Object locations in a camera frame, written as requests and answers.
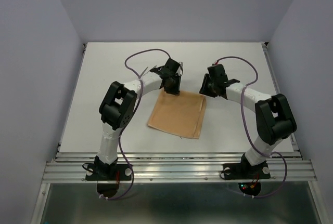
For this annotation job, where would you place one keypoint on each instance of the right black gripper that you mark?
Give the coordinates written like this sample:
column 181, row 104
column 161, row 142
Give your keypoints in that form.
column 204, row 89

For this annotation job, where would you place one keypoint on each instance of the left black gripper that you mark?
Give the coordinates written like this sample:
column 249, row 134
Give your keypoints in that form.
column 175, row 90

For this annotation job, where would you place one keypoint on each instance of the orange cloth napkin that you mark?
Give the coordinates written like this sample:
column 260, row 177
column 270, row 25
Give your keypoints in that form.
column 180, row 115

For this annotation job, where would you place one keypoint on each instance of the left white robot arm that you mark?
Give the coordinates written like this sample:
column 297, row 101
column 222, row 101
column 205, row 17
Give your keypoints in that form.
column 121, row 102

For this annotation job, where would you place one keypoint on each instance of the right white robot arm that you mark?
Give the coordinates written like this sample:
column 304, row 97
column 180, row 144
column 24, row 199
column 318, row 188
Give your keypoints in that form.
column 273, row 115

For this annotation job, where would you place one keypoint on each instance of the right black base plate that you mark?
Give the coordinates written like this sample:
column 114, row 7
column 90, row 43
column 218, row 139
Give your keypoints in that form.
column 239, row 171

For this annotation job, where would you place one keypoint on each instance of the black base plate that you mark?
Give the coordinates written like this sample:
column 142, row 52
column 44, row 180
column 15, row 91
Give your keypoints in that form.
column 239, row 171
column 119, row 172

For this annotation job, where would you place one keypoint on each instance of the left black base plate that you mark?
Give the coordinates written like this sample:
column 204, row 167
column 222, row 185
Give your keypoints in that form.
column 119, row 172

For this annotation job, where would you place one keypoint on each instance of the aluminium frame rail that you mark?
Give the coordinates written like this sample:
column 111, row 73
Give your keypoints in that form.
column 176, row 167

